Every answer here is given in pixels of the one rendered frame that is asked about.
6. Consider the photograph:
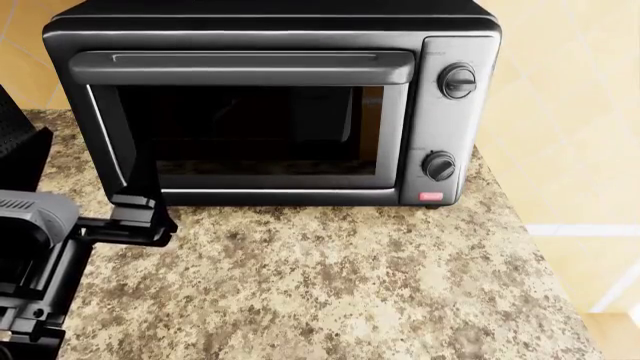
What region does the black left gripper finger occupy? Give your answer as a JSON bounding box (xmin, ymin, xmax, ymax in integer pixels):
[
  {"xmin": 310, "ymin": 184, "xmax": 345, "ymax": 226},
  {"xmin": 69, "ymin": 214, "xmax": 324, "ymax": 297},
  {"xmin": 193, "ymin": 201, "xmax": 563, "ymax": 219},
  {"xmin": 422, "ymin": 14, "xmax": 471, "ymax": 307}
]
[
  {"xmin": 77, "ymin": 194, "xmax": 156, "ymax": 228},
  {"xmin": 89, "ymin": 204, "xmax": 179, "ymax": 249}
]

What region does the black perforated box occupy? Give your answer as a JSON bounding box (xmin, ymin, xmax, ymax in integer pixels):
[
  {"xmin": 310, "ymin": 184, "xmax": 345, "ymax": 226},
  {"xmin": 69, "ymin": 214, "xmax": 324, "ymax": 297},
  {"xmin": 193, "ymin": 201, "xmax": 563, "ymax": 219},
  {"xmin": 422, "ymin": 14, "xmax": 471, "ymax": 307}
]
[{"xmin": 0, "ymin": 84, "xmax": 55, "ymax": 193}]

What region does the toaster oven glass door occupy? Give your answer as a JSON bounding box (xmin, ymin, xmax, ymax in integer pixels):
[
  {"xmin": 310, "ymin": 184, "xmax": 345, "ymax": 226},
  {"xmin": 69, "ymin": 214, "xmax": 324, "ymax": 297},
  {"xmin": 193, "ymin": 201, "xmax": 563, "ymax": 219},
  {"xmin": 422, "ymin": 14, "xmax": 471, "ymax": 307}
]
[{"xmin": 67, "ymin": 49, "xmax": 417, "ymax": 192}]

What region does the black and silver toaster oven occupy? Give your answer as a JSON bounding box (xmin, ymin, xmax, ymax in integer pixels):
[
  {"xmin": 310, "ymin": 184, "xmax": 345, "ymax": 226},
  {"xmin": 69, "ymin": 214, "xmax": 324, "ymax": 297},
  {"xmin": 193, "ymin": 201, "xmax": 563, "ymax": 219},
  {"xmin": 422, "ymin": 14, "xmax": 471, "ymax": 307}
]
[{"xmin": 41, "ymin": 0, "xmax": 503, "ymax": 210}]

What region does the small black oven knob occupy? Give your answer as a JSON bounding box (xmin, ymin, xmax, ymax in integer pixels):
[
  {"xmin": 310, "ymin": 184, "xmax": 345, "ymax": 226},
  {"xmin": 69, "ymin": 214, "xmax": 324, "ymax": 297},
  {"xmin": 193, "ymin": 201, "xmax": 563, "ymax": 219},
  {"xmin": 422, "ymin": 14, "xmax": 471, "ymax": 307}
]
[{"xmin": 421, "ymin": 150, "xmax": 458, "ymax": 183}]

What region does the large black oven knob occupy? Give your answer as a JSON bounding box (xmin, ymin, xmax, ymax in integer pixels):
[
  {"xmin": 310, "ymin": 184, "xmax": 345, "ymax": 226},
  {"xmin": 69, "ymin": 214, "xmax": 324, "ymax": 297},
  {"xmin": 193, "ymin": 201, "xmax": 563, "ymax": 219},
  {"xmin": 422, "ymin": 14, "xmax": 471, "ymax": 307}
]
[{"xmin": 436, "ymin": 61, "xmax": 478, "ymax": 102}]

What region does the grey gripper camera box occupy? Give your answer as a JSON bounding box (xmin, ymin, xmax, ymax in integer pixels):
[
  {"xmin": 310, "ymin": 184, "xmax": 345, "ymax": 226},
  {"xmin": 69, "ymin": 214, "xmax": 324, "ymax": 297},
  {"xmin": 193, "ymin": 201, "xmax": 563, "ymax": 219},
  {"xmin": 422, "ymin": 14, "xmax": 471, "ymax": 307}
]
[{"xmin": 0, "ymin": 189, "xmax": 81, "ymax": 261}]

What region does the grey oven door handle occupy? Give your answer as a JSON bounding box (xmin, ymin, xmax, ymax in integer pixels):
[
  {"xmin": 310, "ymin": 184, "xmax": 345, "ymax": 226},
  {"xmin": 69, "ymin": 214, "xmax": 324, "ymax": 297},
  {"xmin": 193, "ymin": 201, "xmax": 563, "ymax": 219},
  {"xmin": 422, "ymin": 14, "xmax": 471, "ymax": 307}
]
[{"xmin": 67, "ymin": 49, "xmax": 417, "ymax": 87}]

